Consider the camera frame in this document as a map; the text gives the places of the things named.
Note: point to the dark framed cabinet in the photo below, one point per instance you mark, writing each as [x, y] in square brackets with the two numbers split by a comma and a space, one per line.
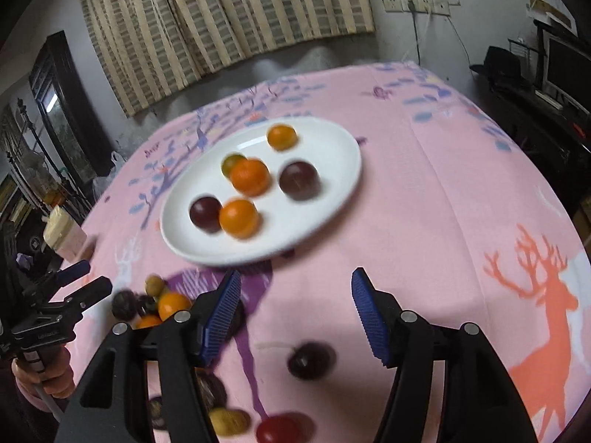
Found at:
[69, 115]

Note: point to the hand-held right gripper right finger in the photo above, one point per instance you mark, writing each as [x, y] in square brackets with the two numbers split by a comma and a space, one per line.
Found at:
[369, 314]

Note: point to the small yellow-green jujube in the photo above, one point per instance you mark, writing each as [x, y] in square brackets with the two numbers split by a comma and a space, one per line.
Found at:
[154, 284]

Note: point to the dark wooden desk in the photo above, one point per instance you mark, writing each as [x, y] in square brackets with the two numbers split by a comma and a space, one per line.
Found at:
[545, 138]

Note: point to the dark purple plum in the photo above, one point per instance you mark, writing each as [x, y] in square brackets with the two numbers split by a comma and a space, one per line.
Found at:
[299, 180]
[203, 213]

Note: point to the small orange tangerine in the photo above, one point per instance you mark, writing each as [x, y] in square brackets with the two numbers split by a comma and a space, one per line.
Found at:
[238, 218]
[147, 321]
[173, 303]
[281, 137]

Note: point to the white power strip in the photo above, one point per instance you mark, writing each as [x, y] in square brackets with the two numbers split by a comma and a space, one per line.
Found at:
[549, 99]

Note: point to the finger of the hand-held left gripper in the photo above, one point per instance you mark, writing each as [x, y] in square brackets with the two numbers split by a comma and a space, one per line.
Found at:
[74, 268]
[94, 290]

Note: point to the large orange tangerine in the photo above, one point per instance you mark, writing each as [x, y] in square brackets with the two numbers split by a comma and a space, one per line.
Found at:
[250, 176]

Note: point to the white wall socket strip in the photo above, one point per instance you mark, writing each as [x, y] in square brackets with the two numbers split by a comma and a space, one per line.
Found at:
[397, 4]

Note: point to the person's left forearm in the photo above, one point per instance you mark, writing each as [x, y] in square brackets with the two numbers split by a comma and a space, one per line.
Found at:
[18, 417]

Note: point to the pink printed bedsheet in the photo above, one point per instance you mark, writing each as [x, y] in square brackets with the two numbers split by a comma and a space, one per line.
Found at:
[438, 194]

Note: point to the person's left hand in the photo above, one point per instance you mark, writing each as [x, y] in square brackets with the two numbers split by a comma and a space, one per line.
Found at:
[57, 374]

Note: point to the beige striped curtain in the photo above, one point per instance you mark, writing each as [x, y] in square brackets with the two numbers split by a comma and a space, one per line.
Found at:
[207, 18]

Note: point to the white oval plate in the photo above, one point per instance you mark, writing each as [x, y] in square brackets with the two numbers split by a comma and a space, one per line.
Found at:
[318, 166]

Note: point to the red plum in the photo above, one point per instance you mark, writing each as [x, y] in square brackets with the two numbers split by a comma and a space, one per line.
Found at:
[281, 429]

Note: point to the cream box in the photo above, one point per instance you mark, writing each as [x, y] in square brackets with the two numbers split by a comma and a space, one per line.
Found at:
[57, 226]

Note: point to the clear plastic bag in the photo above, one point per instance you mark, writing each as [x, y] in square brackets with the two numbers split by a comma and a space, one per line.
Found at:
[104, 184]

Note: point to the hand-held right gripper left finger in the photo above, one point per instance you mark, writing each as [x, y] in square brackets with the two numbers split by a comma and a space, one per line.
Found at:
[224, 314]

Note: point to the dark water chestnut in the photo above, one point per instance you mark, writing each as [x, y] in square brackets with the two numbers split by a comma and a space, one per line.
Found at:
[124, 304]
[155, 413]
[310, 360]
[210, 387]
[147, 303]

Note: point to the green tangerine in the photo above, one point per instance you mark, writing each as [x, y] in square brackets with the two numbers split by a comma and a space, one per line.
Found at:
[228, 164]

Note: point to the black hat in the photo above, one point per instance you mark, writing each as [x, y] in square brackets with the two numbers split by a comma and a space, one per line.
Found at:
[501, 62]

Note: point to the pink box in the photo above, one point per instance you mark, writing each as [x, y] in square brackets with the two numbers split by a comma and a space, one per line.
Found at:
[76, 244]

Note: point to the beige flat package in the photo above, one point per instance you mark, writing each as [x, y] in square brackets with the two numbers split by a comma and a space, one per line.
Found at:
[551, 9]

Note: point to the black computer monitor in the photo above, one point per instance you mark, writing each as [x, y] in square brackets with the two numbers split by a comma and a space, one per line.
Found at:
[568, 69]

